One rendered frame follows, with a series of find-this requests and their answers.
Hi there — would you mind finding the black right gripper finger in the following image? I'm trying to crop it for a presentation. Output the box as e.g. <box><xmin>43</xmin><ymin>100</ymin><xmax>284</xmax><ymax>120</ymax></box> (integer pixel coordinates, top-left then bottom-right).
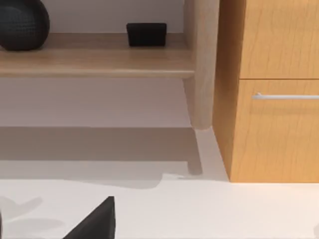
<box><xmin>62</xmin><ymin>196</ymin><xmax>116</xmax><ymax>239</ymax></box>

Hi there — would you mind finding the orange wooden drawer front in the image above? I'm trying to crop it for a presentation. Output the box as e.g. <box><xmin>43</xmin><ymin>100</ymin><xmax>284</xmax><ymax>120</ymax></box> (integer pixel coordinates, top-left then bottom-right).
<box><xmin>230</xmin><ymin>79</ymin><xmax>319</xmax><ymax>184</ymax></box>

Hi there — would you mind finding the small black box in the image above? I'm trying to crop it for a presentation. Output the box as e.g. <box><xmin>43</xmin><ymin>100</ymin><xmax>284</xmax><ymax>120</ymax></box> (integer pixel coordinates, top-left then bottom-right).
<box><xmin>126</xmin><ymin>22</ymin><xmax>167</xmax><ymax>47</ymax></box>

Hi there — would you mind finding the long metal handle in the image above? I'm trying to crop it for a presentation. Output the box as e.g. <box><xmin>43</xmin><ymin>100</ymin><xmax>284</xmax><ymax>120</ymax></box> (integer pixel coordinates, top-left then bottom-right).
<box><xmin>251</xmin><ymin>92</ymin><xmax>319</xmax><ymax>101</ymax></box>

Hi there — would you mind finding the orange wooden cupboard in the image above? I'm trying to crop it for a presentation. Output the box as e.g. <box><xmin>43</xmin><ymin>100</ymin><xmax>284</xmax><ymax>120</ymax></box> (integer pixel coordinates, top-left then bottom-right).
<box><xmin>212</xmin><ymin>0</ymin><xmax>319</xmax><ymax>184</ymax></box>

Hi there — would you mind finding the pale wooden open shelf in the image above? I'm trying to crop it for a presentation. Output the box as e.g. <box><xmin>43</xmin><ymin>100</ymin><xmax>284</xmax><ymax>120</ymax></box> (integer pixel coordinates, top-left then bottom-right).
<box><xmin>0</xmin><ymin>0</ymin><xmax>220</xmax><ymax>131</ymax></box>

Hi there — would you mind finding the black textured round vase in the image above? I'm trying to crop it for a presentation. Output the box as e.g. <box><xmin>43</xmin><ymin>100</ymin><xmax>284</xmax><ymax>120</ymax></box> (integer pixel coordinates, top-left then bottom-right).
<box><xmin>0</xmin><ymin>0</ymin><xmax>50</xmax><ymax>52</ymax></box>

